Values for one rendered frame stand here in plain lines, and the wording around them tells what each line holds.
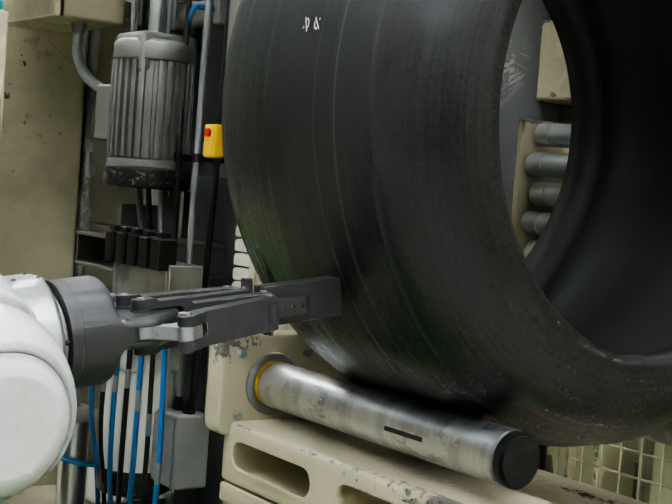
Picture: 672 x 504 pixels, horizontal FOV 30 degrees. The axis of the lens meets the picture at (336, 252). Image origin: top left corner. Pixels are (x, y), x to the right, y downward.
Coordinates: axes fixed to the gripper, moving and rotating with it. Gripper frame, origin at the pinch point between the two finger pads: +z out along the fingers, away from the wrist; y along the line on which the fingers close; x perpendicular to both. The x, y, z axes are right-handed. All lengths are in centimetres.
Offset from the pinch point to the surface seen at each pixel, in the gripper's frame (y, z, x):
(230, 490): 21.9, 6.1, 21.7
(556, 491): 9.1, 36.8, 25.1
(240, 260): 40.8, 19.5, 2.7
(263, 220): 7.7, 2.0, -5.5
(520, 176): 37, 59, -4
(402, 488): -3.4, 7.0, 15.5
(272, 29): 5.9, 2.3, -20.7
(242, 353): 22.2, 8.2, 8.8
